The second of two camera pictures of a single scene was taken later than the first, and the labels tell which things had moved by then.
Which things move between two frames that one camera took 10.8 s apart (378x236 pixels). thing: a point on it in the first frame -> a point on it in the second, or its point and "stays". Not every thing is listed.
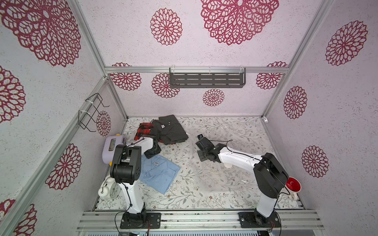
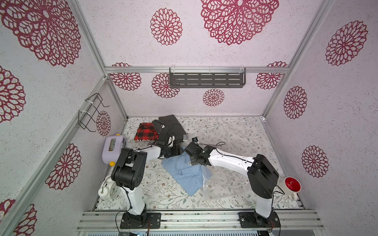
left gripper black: (148, 156) -> (177, 148)
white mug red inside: (293, 186) stays
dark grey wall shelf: (207, 77) stays
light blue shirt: (157, 172) -> (191, 177)
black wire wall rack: (90, 111) stays
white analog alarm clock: (110, 189) stays
